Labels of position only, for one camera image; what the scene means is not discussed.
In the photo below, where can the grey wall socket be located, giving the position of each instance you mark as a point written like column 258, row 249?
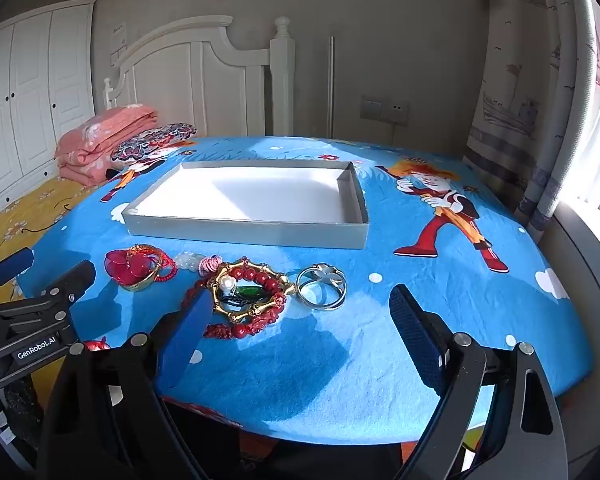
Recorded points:
column 396, row 111

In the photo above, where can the grey cardboard box tray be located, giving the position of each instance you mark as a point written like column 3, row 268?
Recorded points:
column 260, row 195

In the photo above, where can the green jade pendant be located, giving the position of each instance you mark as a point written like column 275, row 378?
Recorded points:
column 245, row 292

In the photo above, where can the blue cartoon printed blanket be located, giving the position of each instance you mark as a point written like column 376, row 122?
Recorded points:
column 380, row 240

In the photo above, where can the floral patterned pillow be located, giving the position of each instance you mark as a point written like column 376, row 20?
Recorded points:
column 155, row 140

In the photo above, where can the white wooden headboard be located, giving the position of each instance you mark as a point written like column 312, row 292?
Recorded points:
column 180, row 75

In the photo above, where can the grey wall switch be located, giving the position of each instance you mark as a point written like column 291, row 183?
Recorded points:
column 372, row 108

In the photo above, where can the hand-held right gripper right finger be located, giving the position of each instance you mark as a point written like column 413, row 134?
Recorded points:
column 416, row 340

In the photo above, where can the gold bamboo-shaped bangle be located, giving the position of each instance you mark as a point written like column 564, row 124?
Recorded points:
column 285, row 285

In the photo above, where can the pink folded quilt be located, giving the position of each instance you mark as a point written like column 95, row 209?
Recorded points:
column 100, row 140

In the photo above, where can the white wardrobe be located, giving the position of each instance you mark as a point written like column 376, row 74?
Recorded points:
column 30, row 95

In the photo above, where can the ship printed curtain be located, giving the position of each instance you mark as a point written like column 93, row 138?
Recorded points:
column 530, row 85

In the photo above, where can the yellow floral bedsheet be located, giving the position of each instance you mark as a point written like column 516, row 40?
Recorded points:
column 25, row 215

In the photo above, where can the red rose flower ornament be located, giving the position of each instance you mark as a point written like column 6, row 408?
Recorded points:
column 122, row 266

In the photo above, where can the grey window ledge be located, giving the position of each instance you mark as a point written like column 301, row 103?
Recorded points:
column 585, row 270

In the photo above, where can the dark speckled cloth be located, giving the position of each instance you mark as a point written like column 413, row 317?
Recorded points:
column 22, row 420

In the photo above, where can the plain gold bangle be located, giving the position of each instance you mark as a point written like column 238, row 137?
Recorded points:
column 140, row 287

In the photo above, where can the paper note on wall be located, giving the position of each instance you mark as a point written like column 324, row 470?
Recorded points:
column 118, row 42

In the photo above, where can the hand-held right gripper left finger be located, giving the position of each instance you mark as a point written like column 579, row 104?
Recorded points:
column 185, row 332

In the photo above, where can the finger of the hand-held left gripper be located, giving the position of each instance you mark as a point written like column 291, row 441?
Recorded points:
column 12, row 264
column 72, row 280

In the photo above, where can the metal pole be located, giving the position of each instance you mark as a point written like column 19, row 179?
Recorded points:
column 331, row 85

